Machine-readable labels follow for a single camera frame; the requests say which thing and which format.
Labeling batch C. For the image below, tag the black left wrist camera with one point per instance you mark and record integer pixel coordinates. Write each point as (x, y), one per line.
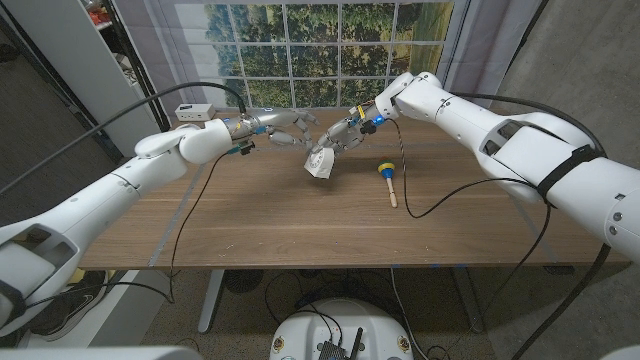
(246, 147)

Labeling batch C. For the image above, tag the black round floor fan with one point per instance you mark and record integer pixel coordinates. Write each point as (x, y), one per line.
(243, 280)

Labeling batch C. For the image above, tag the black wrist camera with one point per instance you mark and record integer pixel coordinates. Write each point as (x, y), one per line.
(368, 128)
(246, 147)

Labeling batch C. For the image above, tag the white kitchen timer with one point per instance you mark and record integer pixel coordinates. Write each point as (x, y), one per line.
(320, 165)

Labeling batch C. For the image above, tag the white board with yellow print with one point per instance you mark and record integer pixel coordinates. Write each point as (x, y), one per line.
(135, 310)

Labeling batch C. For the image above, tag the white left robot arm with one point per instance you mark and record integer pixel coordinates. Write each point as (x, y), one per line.
(90, 200)

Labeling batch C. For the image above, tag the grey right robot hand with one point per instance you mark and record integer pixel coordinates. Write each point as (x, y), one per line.
(350, 135)

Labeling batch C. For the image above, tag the red shelf item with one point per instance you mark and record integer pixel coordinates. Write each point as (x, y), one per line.
(100, 16)

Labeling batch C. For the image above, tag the black sneaker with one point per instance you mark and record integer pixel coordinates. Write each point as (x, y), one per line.
(65, 310)

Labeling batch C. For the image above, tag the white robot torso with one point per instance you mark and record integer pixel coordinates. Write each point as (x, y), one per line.
(310, 330)

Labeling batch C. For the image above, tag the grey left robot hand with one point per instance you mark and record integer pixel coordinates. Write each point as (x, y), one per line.
(275, 120)

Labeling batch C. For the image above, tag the black flat floor object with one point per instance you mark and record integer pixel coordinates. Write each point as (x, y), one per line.
(559, 270)

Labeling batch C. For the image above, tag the white power strip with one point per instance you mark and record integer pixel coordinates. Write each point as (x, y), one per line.
(195, 113)

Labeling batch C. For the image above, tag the colourful striped wooden maraca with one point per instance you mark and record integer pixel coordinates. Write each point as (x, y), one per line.
(385, 167)

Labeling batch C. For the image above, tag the grey metal table leg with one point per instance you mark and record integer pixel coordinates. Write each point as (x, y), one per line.
(210, 305)
(467, 300)

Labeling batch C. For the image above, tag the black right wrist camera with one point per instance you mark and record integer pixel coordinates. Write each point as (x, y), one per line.
(368, 128)

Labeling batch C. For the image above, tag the black device with antenna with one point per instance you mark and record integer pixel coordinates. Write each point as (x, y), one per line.
(330, 350)

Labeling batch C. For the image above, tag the printed window backdrop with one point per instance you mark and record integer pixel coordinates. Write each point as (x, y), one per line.
(310, 60)

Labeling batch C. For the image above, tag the white shelf cabinet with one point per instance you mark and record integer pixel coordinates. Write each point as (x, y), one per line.
(85, 65)

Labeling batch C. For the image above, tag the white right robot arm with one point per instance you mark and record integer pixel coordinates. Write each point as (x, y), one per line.
(500, 130)

